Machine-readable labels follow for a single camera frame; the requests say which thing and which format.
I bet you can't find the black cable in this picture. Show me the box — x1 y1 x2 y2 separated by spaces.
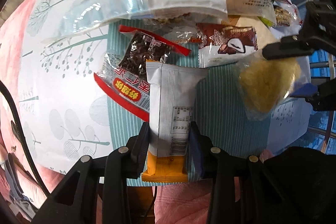
0 81 50 195

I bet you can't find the light blue snack packet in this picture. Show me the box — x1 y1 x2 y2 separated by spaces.
42 0 147 43

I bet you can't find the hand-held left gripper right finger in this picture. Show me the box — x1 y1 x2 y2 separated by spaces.
188 121 297 224

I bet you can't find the pink blanket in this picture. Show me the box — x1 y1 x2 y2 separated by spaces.
0 0 263 224

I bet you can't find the clear grain bar packet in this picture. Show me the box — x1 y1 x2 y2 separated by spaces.
143 13 229 43

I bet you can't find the brown chocolate snack packet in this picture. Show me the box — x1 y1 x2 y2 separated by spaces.
196 22 259 68

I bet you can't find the red clear dried date packet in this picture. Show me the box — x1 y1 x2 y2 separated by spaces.
94 25 192 122

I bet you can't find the green yellow snack packet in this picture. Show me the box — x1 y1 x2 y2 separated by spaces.
259 15 271 28

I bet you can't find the red clear nut snack packet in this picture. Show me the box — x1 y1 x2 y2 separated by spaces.
273 1 301 28

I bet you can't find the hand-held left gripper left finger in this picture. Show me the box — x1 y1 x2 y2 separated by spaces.
31 122 151 224

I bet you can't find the clear puffed rice cake packet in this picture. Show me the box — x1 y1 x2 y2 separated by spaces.
235 53 302 121

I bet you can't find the white and orange snack packet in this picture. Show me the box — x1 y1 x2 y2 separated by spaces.
141 60 210 184

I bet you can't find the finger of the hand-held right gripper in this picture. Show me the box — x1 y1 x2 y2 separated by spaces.
262 0 336 60
291 74 336 111

